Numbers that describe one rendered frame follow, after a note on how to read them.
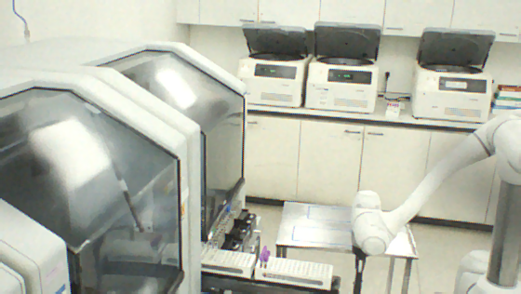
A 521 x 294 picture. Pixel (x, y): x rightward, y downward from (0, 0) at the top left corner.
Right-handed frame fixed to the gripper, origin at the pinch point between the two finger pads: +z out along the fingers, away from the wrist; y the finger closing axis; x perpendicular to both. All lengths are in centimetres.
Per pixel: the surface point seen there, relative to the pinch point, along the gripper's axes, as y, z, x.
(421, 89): -230, -34, 37
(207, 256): 1, -6, -60
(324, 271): -0.4, -6.0, -13.3
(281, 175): -229, 49, -68
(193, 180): 17, -45, -61
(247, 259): -0.8, -6.1, -44.4
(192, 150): 17, -57, -61
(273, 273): 5.0, -5.3, -32.2
